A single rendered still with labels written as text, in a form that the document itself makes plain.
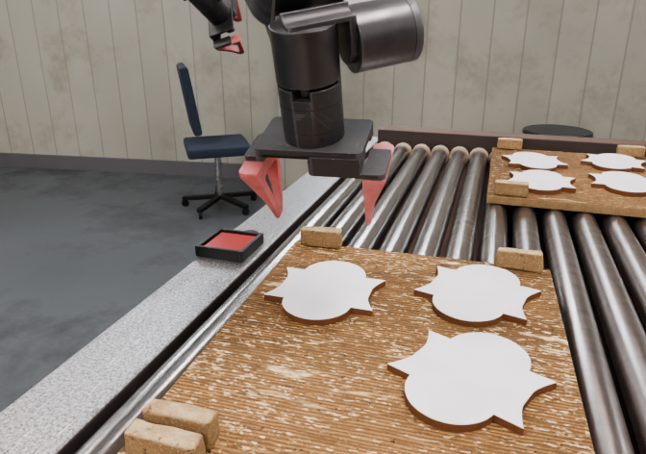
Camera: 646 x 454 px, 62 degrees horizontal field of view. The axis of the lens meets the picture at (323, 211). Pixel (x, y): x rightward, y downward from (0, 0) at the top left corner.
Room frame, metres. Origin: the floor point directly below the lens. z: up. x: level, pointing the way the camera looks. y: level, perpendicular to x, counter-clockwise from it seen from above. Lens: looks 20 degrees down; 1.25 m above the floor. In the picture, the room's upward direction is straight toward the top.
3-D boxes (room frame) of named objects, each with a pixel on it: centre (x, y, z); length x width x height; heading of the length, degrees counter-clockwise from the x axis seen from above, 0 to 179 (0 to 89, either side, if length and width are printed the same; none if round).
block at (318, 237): (0.71, 0.00, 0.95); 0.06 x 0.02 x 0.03; 74
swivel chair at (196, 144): (3.55, 0.73, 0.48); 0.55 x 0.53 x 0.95; 87
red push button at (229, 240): (0.75, 0.14, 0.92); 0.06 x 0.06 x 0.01; 72
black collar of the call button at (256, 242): (0.75, 0.14, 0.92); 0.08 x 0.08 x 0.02; 72
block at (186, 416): (0.34, 0.11, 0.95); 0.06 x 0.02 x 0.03; 74
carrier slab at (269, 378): (0.49, -0.07, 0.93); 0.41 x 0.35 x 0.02; 164
